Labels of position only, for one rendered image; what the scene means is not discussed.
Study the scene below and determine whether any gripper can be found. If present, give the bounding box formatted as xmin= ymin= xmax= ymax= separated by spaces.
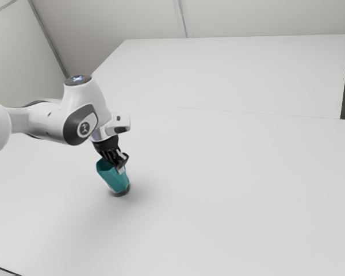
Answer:
xmin=92 ymin=135 xmax=130 ymax=174

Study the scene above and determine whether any teal faceted mug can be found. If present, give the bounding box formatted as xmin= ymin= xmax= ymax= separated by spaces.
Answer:
xmin=95 ymin=159 xmax=131 ymax=197

